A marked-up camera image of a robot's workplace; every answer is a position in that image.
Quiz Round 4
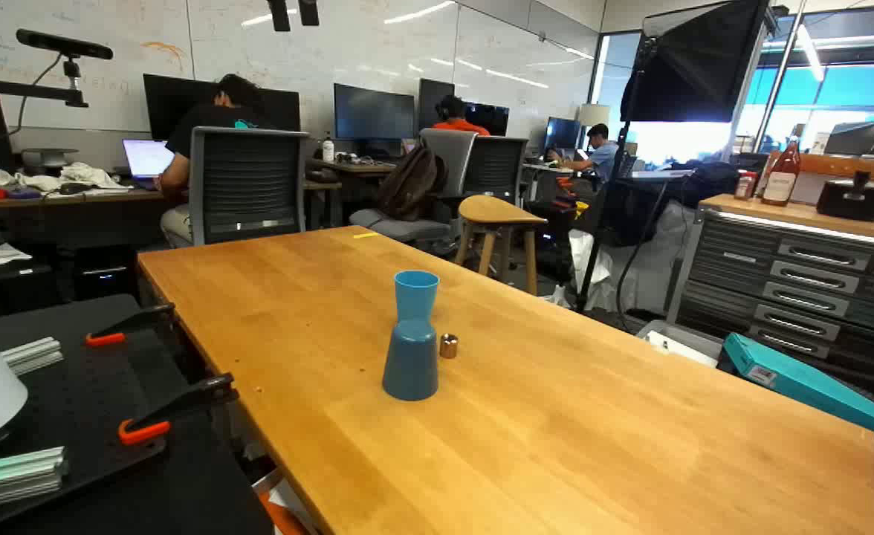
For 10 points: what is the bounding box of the black camera on stand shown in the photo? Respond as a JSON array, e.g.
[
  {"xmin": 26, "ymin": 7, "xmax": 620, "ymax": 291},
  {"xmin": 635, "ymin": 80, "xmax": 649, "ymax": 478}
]
[{"xmin": 14, "ymin": 31, "xmax": 113, "ymax": 59}]

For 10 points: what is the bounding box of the open laptop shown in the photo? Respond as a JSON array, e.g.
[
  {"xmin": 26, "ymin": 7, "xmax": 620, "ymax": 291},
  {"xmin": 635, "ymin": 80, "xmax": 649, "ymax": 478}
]
[{"xmin": 121, "ymin": 141, "xmax": 171, "ymax": 181}]

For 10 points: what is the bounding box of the black softbox light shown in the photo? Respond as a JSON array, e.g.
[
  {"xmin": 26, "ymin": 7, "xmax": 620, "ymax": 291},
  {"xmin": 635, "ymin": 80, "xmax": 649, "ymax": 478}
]
[{"xmin": 620, "ymin": 0, "xmax": 769, "ymax": 123}]

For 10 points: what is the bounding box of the orange black clamp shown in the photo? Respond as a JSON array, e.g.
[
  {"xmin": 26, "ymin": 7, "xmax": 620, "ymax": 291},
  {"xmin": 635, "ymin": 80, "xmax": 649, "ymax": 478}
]
[
  {"xmin": 82, "ymin": 304, "xmax": 171, "ymax": 347},
  {"xmin": 116, "ymin": 374, "xmax": 231, "ymax": 447}
]

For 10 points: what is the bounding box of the small metal cylinder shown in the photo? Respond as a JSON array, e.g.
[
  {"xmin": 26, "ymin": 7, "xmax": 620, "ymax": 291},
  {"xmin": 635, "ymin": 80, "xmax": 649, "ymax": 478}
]
[{"xmin": 439, "ymin": 334, "xmax": 461, "ymax": 359}]

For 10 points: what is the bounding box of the black computer monitor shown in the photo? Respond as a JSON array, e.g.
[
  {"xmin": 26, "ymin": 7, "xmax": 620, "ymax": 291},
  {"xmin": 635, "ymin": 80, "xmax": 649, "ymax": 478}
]
[{"xmin": 332, "ymin": 83, "xmax": 415, "ymax": 142}]

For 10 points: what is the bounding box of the teal case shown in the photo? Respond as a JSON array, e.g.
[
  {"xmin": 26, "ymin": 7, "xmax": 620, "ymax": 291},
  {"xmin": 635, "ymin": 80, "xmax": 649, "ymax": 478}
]
[{"xmin": 723, "ymin": 334, "xmax": 874, "ymax": 431}]

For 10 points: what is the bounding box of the red bottle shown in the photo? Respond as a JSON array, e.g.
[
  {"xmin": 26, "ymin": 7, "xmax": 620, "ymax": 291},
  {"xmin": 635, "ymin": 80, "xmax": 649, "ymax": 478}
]
[{"xmin": 760, "ymin": 141, "xmax": 800, "ymax": 205}]

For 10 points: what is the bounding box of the orange black clamp near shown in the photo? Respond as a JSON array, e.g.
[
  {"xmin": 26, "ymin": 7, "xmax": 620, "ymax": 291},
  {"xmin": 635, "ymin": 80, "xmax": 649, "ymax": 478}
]
[{"xmin": 116, "ymin": 374, "xmax": 231, "ymax": 447}]

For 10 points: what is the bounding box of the person in black shirt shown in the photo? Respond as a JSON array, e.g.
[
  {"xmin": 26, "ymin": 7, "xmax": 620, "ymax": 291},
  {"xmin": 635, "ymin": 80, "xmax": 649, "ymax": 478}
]
[{"xmin": 154, "ymin": 71, "xmax": 261, "ymax": 249}]

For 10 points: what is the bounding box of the lower inverted blue cup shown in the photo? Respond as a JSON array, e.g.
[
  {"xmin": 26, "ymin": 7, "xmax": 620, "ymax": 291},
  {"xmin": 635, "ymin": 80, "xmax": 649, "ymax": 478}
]
[{"xmin": 384, "ymin": 321, "xmax": 436, "ymax": 401}]

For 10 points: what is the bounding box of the person in orange shirt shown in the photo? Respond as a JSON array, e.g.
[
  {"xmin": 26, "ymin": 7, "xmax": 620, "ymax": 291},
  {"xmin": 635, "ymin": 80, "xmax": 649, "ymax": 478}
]
[{"xmin": 433, "ymin": 96, "xmax": 488, "ymax": 136}]

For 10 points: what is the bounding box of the orange black clamp far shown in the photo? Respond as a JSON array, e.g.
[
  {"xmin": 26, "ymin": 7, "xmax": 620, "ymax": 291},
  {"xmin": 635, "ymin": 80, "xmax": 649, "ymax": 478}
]
[{"xmin": 82, "ymin": 304, "xmax": 171, "ymax": 347}]

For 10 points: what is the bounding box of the brown backpack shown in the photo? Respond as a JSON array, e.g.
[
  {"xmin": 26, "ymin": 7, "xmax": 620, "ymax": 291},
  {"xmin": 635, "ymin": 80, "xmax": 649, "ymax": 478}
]
[{"xmin": 381, "ymin": 142, "xmax": 446, "ymax": 220}]

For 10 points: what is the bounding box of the grey drawer cabinet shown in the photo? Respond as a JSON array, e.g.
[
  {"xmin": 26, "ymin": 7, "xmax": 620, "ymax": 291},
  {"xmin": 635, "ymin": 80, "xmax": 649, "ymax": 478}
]
[{"xmin": 669, "ymin": 193, "xmax": 874, "ymax": 379}]

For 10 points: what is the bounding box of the wooden stool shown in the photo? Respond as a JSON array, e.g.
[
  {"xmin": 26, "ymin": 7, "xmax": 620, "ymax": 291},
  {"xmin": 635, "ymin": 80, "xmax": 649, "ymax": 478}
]
[{"xmin": 454, "ymin": 193, "xmax": 543, "ymax": 295}]

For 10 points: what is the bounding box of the upper blue cup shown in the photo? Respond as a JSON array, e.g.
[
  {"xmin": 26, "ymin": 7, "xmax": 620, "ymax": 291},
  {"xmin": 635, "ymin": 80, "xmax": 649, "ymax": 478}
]
[{"xmin": 396, "ymin": 272, "xmax": 436, "ymax": 341}]

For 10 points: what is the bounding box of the person in blue shirt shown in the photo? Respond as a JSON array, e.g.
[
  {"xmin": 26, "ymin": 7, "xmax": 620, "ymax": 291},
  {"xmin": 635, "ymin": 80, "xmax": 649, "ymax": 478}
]
[{"xmin": 571, "ymin": 123, "xmax": 617, "ymax": 179}]

